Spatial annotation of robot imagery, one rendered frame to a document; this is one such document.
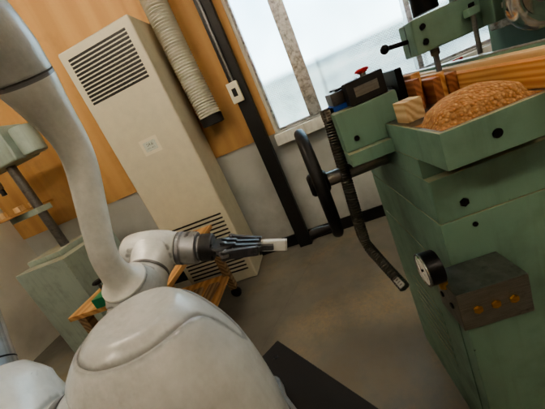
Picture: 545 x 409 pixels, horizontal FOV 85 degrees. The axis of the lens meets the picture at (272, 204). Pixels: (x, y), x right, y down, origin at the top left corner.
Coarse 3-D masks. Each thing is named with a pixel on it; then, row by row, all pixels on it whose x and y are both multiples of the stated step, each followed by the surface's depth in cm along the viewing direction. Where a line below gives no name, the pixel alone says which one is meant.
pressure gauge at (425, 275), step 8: (416, 256) 55; (424, 256) 53; (432, 256) 52; (416, 264) 57; (424, 264) 52; (432, 264) 52; (440, 264) 51; (424, 272) 54; (432, 272) 51; (440, 272) 51; (424, 280) 56; (432, 280) 52; (440, 280) 52; (440, 288) 55
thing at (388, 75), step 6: (384, 72) 69; (390, 72) 65; (396, 72) 63; (384, 78) 70; (390, 78) 67; (396, 78) 64; (402, 78) 64; (390, 84) 68; (396, 84) 65; (402, 84) 64; (396, 90) 66; (402, 90) 64; (402, 96) 65; (408, 96) 65
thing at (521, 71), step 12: (528, 60) 43; (540, 60) 41; (468, 72) 56; (480, 72) 53; (492, 72) 50; (504, 72) 48; (516, 72) 45; (528, 72) 43; (540, 72) 41; (468, 84) 58; (528, 84) 44; (540, 84) 42
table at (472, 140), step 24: (480, 120) 42; (504, 120) 42; (528, 120) 42; (384, 144) 64; (408, 144) 56; (432, 144) 46; (456, 144) 43; (480, 144) 43; (504, 144) 43; (456, 168) 44
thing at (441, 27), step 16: (464, 0) 60; (432, 16) 61; (448, 16) 61; (480, 16) 61; (400, 32) 67; (416, 32) 62; (432, 32) 62; (448, 32) 62; (464, 32) 62; (416, 48) 63; (432, 48) 63
